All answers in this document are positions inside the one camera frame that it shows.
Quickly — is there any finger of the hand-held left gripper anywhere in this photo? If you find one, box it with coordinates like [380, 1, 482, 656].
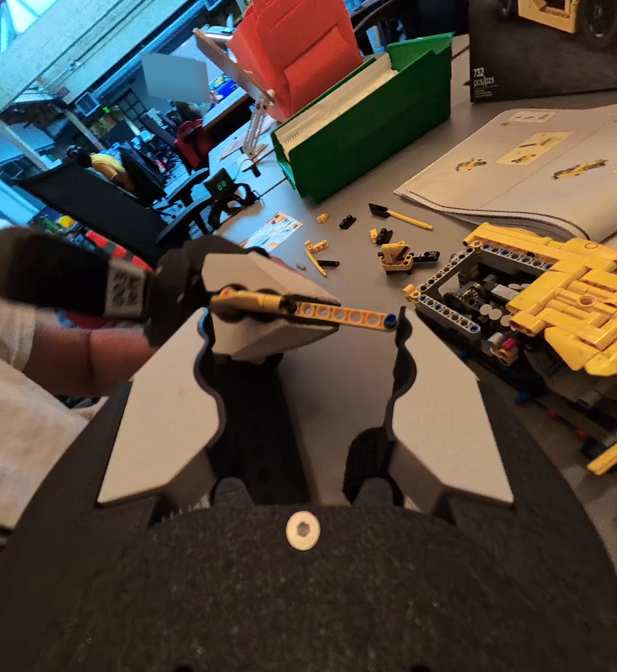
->
[215, 310, 342, 364]
[201, 252, 342, 306]

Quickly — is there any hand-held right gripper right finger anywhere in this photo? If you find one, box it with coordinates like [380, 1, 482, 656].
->
[383, 307, 515, 514]

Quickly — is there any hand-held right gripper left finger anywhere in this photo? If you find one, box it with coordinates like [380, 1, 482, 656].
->
[97, 307, 226, 509]

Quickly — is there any yellow beam assembly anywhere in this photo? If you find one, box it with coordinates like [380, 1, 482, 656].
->
[209, 286, 398, 333]

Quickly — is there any yellow toy car model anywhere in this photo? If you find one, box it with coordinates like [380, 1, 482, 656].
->
[403, 222, 617, 477]

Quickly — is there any person's left forearm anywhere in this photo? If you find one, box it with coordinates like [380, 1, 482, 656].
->
[22, 324, 157, 398]

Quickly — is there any grey desk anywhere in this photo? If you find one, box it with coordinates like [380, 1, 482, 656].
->
[154, 34, 617, 610]

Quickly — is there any black desk divider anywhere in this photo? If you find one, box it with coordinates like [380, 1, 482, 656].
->
[14, 162, 169, 259]

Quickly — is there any colourful leaflet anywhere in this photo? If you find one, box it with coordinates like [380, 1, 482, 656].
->
[239, 211, 304, 251]

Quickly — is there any black device with green lights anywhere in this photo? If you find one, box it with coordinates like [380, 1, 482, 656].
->
[205, 168, 261, 230]

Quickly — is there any black office chair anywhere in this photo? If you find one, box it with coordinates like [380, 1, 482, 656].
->
[154, 167, 212, 247]

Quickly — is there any black-tipped yellow tool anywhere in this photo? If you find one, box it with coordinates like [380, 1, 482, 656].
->
[367, 203, 435, 232]

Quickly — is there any small yellow black assembly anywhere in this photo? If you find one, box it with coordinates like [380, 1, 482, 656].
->
[377, 240, 441, 276]

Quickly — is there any person's white shirt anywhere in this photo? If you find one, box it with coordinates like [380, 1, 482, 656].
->
[0, 265, 95, 532]

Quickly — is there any red office chair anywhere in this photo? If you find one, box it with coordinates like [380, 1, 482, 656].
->
[173, 119, 216, 172]

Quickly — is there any green storage bin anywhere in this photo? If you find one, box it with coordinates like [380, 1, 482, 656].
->
[271, 33, 455, 205]

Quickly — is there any white booklet stack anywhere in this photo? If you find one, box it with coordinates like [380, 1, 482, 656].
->
[275, 57, 399, 154]

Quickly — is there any wooden board document stand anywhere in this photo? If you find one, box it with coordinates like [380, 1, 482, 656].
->
[193, 28, 278, 159]

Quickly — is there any red storage bin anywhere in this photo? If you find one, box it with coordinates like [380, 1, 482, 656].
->
[226, 0, 365, 123]

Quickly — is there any open instruction booklet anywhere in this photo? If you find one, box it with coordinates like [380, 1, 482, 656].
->
[394, 100, 617, 243]

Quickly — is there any toy car set box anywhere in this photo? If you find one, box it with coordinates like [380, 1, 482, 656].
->
[468, 0, 617, 104]

